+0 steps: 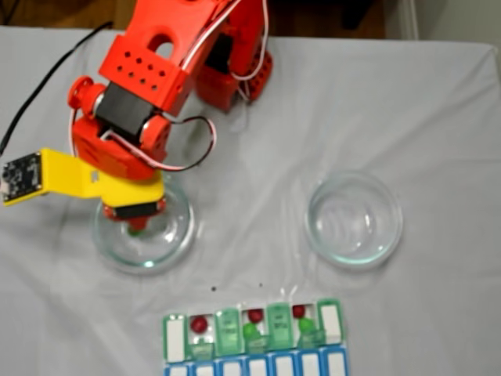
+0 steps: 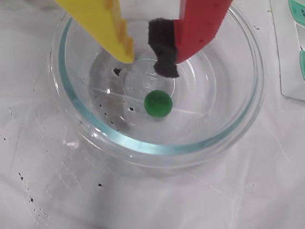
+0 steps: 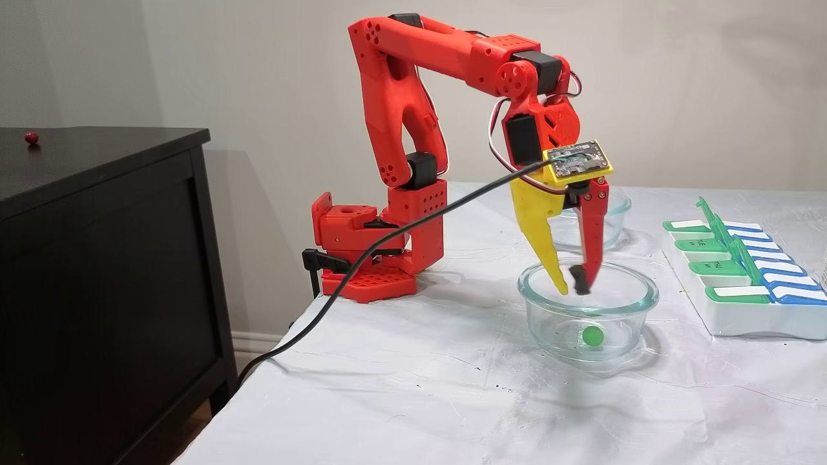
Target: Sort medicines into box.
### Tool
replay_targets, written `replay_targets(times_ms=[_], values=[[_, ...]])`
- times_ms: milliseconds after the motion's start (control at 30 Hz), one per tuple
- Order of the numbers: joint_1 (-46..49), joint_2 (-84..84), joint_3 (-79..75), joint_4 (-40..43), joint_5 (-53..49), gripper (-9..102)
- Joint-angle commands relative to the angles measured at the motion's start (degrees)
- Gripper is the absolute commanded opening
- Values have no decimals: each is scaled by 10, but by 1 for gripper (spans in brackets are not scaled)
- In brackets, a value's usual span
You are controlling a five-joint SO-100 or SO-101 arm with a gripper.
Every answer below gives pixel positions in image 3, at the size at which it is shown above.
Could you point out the green ball pill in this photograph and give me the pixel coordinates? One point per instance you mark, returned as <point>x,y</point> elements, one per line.
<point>592,335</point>

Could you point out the white table cover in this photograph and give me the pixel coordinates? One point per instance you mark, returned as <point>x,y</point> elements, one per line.
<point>420,400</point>

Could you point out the small clear glass bowl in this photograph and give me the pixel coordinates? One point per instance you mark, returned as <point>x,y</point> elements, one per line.
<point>614,223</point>

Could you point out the black table clamp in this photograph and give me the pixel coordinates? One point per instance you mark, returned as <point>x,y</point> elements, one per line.
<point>320,260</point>

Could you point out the white green blue pill organizer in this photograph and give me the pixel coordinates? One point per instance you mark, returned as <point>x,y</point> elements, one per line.
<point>736,320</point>

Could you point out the red ball pill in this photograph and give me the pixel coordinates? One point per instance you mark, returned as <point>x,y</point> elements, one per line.
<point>31,137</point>

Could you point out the camera board on yellow mount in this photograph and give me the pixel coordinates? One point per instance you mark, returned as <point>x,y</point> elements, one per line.
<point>578,161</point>

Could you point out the black wooden cabinet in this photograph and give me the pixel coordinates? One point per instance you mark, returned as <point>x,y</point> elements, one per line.
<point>97,290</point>

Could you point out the large clear glass bowl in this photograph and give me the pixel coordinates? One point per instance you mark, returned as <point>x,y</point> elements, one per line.
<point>536,323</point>

